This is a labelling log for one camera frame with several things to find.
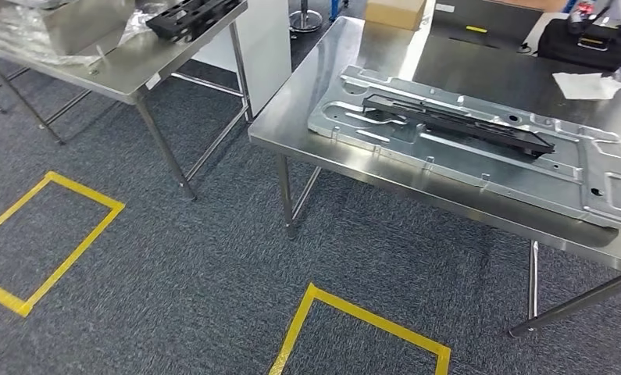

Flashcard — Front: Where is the stainless steel table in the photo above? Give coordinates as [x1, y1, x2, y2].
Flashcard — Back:
[248, 0, 621, 338]
[0, 0, 254, 203]

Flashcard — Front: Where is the black carry bag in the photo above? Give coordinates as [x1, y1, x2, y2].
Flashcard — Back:
[537, 0, 621, 73]

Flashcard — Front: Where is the black plastic frame part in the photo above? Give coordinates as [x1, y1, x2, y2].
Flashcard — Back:
[145, 0, 243, 44]
[362, 93, 556, 159]

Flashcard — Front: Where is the cardboard box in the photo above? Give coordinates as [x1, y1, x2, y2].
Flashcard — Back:
[488, 0, 570, 13]
[364, 0, 428, 31]

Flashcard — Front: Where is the white cabinet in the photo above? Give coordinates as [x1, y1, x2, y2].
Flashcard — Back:
[191, 0, 294, 118]

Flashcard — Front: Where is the clear plastic film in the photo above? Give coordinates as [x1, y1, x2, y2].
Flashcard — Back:
[0, 5, 159, 68]

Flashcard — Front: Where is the stainless steel box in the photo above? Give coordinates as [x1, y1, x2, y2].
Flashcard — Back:
[0, 0, 137, 58]

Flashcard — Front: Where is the stamped silver metal sheet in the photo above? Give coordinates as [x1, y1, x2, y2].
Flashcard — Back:
[308, 64, 621, 229]

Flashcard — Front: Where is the blue steel shelf rack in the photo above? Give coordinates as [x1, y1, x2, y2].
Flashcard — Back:
[330, 0, 351, 23]

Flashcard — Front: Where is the chrome stanchion base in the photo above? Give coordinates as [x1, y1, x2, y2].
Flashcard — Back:
[288, 0, 325, 34]

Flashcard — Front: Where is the white paper sheet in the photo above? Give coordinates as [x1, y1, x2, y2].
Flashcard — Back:
[551, 71, 621, 102]

